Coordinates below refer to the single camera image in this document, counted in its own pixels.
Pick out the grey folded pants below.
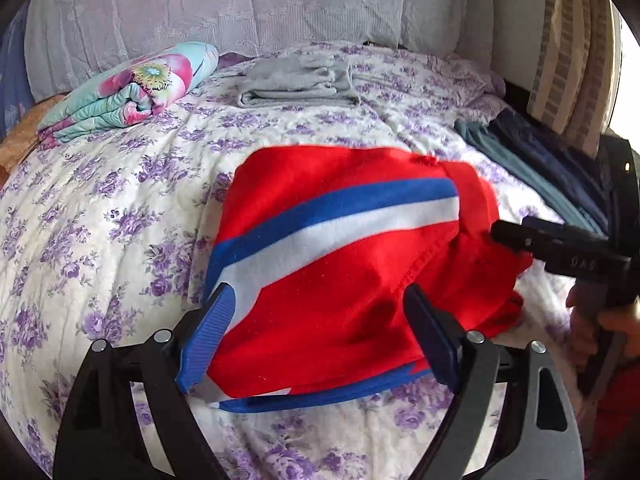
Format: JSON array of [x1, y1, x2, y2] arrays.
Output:
[[235, 55, 361, 108]]

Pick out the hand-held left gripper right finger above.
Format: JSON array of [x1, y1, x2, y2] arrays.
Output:
[[402, 282, 586, 480]]

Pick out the purple floral bedspread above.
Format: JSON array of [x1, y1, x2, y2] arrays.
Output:
[[0, 40, 596, 480]]

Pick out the beige checked cushion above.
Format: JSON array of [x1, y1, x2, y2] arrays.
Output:
[[527, 0, 616, 156]]

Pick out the small grey lace cushion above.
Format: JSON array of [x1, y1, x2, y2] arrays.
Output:
[[400, 0, 501, 56]]

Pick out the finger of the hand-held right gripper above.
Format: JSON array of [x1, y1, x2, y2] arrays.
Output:
[[490, 216, 566, 260]]

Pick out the blue cloth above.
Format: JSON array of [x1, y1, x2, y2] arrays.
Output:
[[0, 10, 32, 136]]

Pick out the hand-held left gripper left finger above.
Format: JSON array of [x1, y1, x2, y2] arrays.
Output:
[[52, 282, 236, 480]]

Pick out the navy pants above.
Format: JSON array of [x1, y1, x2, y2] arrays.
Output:
[[487, 109, 611, 233]]

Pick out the orange cloth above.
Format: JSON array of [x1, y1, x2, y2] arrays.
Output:
[[0, 95, 66, 186]]

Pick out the person's right forearm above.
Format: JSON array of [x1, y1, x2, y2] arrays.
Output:
[[585, 355, 640, 466]]

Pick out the person's right hand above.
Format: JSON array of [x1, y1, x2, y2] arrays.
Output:
[[565, 282, 640, 367]]

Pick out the large grey lace cushion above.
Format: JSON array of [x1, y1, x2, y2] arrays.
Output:
[[25, 0, 411, 106]]

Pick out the red pants with striped band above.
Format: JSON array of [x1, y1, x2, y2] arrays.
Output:
[[202, 145, 533, 413]]

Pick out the colourful flower-print folded blanket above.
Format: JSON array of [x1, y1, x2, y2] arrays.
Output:
[[37, 41, 219, 150]]

